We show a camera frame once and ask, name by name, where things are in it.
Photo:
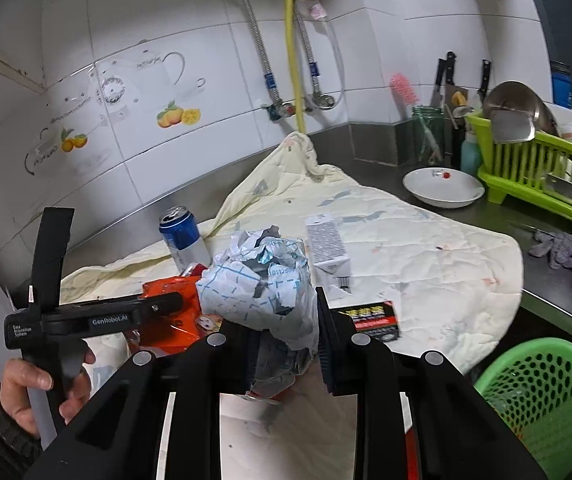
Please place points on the white bowl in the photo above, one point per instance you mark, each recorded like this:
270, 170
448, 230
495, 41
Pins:
443, 187

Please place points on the green plastic basket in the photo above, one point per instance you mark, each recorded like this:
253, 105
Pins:
541, 400

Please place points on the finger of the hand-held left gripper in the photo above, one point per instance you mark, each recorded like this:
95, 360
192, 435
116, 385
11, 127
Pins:
163, 305

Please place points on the pink brush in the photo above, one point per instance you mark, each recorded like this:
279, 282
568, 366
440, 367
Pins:
406, 90

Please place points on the black and red box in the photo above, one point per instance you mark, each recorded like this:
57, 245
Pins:
371, 317

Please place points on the green dish rack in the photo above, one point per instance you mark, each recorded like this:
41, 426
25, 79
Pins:
526, 170

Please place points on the person's left hand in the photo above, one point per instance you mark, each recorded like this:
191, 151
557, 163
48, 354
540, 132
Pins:
15, 385

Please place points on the white blue-grid wrapper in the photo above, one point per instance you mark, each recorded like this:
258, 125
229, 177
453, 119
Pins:
266, 285

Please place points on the blue container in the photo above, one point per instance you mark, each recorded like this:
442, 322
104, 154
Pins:
560, 87

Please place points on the steel spatula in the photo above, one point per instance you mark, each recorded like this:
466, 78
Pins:
512, 127

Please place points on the white carton box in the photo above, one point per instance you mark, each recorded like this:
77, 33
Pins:
327, 245

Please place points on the grey rag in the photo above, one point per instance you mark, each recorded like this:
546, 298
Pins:
566, 252

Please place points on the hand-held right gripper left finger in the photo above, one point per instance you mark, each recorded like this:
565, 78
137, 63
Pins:
251, 365

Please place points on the cream quilted cloth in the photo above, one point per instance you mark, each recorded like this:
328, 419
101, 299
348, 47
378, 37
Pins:
416, 265

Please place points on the green glass jar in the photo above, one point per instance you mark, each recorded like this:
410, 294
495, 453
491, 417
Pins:
422, 135

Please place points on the steel pot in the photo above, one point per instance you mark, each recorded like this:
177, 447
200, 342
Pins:
516, 97

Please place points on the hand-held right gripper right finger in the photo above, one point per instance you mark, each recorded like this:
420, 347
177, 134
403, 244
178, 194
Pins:
327, 340

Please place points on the teal bottle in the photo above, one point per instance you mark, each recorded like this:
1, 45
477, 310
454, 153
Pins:
471, 155

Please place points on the orange snack packet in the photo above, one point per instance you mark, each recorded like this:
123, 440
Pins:
170, 330

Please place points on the blue drink can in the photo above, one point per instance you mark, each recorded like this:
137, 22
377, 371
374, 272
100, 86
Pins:
183, 242

